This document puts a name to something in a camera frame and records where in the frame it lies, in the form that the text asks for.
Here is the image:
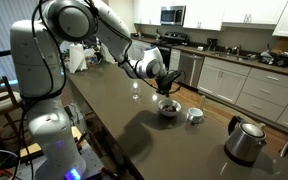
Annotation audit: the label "stainless steel microwave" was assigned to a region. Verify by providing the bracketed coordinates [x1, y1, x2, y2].
[160, 5, 187, 26]

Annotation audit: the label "stainless steel electric kettle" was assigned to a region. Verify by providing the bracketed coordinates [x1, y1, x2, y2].
[223, 115, 268, 168]

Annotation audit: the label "white kitchen cabinets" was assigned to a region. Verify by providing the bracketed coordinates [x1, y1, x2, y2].
[133, 0, 288, 39]
[197, 56, 288, 133]

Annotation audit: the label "dish rack with dishes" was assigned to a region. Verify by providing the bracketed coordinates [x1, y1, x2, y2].
[258, 49, 288, 68]

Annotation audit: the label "white lower kitchen cabinets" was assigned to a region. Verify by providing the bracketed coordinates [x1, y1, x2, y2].
[197, 56, 288, 133]

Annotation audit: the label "metal spoon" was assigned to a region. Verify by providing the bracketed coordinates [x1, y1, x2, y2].
[163, 94, 174, 110]

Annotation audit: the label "chrome sink faucet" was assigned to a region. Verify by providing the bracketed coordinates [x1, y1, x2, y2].
[230, 44, 243, 56]

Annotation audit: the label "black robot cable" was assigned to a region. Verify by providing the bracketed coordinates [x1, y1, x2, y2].
[30, 0, 187, 180]

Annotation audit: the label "printed cardboard box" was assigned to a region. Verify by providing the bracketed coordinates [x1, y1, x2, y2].
[83, 48, 100, 66]

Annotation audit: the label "narrow white cabinet door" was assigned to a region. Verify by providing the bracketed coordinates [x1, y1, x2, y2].
[167, 48, 182, 73]

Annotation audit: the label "white ceramic bowl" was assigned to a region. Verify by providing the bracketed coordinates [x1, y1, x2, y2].
[157, 98, 182, 118]

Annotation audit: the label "white cabinet beside stove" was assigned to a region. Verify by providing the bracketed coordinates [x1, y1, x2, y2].
[127, 39, 152, 62]

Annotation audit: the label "vertical window blinds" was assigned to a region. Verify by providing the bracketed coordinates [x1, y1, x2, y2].
[0, 0, 45, 82]

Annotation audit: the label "black and steel stove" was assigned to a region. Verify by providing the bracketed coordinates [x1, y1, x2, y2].
[149, 31, 189, 73]

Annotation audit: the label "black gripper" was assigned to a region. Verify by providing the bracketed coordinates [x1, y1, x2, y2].
[156, 69, 183, 98]

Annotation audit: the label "mixed nuts and dried fruit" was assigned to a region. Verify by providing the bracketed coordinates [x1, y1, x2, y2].
[162, 104, 177, 113]

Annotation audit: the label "white ceramic cup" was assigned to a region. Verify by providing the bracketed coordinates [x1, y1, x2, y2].
[187, 107, 205, 125]

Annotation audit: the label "light wooden board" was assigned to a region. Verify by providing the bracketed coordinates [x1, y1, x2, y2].
[18, 125, 84, 158]

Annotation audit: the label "white upper kitchen cabinets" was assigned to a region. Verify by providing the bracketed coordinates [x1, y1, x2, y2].
[133, 0, 288, 39]

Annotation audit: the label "stainless steel dishwasher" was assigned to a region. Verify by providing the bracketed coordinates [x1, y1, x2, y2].
[177, 51, 205, 89]

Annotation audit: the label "clear drinking glass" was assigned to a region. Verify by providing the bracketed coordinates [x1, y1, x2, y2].
[131, 82, 142, 101]

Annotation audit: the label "black coffee maker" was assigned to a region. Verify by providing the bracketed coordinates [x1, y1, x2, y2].
[206, 38, 219, 52]

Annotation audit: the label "wooden stool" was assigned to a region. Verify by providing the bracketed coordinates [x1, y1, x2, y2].
[0, 75, 26, 134]

